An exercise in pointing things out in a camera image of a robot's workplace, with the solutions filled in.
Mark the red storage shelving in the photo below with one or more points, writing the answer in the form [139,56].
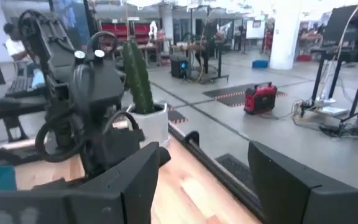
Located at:
[123,31]

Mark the white cactus pot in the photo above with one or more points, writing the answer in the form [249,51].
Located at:
[152,127]

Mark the black box with blue light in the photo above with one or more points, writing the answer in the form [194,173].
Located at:
[179,67]

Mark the red portable generator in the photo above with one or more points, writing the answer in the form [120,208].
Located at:
[259,99]

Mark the blue floor tub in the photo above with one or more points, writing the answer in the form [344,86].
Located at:
[260,64]

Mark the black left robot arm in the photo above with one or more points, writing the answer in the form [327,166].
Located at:
[57,56]

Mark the small hazard-striped floor mat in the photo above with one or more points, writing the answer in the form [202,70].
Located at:
[176,116]

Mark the black hazard-striped floor mat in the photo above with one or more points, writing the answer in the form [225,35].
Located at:
[228,93]

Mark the black desk frame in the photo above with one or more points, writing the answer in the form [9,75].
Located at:
[216,59]

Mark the white round pillar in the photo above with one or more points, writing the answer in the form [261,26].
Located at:
[284,37]

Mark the black table edge rail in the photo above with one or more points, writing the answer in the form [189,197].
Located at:
[216,174]

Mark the white board on stand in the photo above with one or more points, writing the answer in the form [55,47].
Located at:
[255,29]

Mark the black monitor on stand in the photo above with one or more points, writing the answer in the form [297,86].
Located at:
[350,25]

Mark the tall green cactus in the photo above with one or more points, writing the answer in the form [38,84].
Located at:
[138,77]

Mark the black side table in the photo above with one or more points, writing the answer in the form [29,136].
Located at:
[11,107]

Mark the dark textured floor mat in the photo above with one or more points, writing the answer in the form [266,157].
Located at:
[238,169]

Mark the person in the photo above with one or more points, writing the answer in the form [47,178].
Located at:
[15,46]

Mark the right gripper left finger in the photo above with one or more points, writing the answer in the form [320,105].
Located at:
[113,199]

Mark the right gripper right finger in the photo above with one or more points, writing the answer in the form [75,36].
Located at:
[291,193]

